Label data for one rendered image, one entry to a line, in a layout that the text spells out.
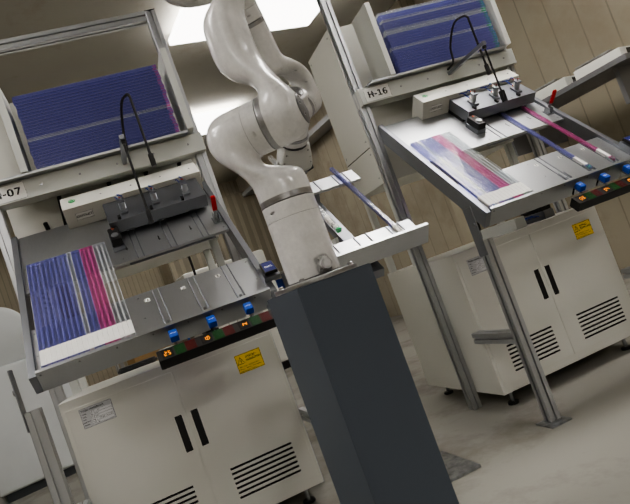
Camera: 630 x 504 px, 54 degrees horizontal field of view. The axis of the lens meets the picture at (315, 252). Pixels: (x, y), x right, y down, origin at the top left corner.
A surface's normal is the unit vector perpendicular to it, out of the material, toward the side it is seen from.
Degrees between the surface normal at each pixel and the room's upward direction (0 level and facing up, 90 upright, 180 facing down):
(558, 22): 90
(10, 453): 90
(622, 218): 90
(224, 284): 43
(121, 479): 90
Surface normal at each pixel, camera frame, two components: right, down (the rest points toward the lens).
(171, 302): -0.07, -0.79
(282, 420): 0.26, -0.15
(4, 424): 0.50, -0.22
